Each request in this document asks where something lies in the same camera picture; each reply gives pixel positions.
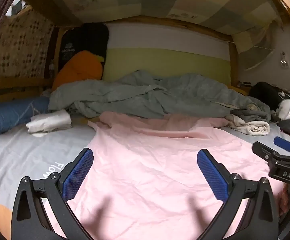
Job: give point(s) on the folded white cloth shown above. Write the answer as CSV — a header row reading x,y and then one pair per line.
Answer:
x,y
44,123

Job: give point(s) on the blue pillow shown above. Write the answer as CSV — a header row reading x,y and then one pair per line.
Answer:
x,y
21,111

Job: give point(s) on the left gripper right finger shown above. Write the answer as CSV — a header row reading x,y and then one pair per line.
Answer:
x,y
260,218

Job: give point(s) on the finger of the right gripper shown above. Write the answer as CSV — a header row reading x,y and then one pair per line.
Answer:
x,y
263,151
282,143

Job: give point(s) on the black bag on headboard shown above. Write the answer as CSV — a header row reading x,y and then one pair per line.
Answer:
x,y
92,37

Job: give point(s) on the grey-green crumpled duvet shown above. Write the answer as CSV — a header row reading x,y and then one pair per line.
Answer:
x,y
147,96

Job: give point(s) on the folded cream and grey clothes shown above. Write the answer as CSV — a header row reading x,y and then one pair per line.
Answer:
x,y
249,121

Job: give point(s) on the orange plush cushion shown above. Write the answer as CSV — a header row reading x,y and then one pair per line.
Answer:
x,y
82,66

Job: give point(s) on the patterned bed curtain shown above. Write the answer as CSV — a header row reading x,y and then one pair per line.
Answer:
x,y
24,41

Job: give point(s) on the white wall socket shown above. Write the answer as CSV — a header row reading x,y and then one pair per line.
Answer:
x,y
284,62

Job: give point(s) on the black clothes pile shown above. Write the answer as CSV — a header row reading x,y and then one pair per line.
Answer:
x,y
268,94

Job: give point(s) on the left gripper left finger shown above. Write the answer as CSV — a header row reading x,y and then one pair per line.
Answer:
x,y
29,218

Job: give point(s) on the person's right hand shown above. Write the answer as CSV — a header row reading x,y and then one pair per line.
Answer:
x,y
283,200

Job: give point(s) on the pink graphic t-shirt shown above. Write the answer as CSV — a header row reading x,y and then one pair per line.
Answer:
x,y
145,182

